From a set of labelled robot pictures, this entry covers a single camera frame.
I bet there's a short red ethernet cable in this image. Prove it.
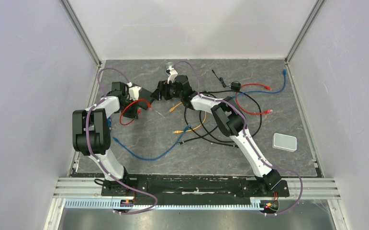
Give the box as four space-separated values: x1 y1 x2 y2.
119 98 153 127

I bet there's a far red ethernet cable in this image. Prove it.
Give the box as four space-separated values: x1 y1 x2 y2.
235 82 273 115

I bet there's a yellow ethernet cable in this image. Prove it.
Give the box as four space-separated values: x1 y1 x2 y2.
169 102 207 134

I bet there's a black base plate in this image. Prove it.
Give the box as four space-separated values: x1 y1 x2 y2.
94 174 290 206

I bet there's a black power adapter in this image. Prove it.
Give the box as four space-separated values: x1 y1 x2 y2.
211 69 241 92

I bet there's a white plastic box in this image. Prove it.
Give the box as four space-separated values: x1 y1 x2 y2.
272 133 298 152

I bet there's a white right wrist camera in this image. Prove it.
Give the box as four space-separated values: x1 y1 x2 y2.
166 66 178 83

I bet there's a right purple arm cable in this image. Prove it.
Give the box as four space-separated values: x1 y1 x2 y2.
171 60 304 217

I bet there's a far blue ethernet cable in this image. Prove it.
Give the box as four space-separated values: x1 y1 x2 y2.
232 68 287 99

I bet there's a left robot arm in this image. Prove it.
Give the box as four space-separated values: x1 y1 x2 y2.
72 82 142 196

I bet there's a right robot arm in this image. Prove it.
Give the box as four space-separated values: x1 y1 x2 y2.
151 75 281 196

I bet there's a long blue ethernet cable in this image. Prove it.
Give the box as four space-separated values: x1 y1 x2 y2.
112 125 191 161

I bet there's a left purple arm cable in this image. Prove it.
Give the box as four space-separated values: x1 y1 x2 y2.
85 67 158 216

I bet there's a black cable teal collar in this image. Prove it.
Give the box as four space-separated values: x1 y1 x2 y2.
176 92 272 148
184 90 263 149

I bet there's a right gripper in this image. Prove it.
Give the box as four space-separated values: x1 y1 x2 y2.
151 79 183 102

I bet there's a black network switch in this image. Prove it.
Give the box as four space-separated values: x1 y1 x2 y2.
134 84 154 110

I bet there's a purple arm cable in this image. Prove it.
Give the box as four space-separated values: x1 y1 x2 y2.
171 60 304 217
85 67 158 216

